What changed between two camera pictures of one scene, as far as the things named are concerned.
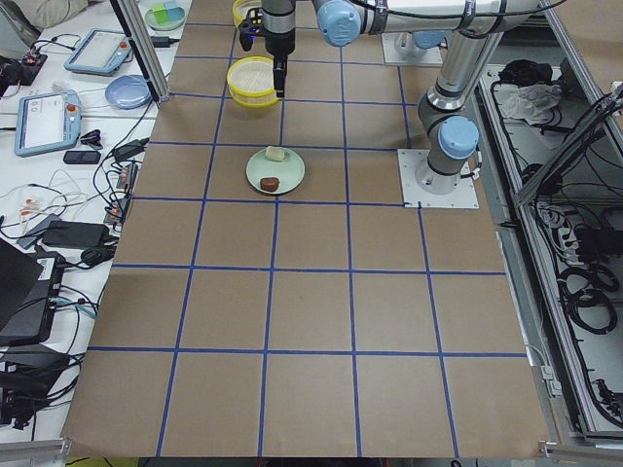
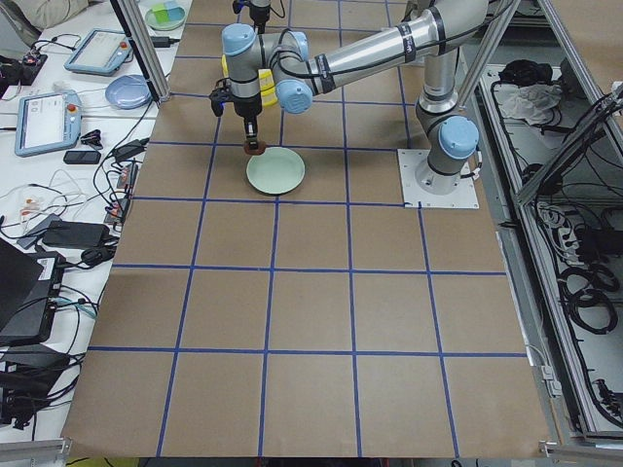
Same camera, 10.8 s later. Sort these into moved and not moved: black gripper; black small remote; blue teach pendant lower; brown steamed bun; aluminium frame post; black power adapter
Moved: brown steamed bun; black gripper
Not moved: black power adapter; black small remote; blue teach pendant lower; aluminium frame post
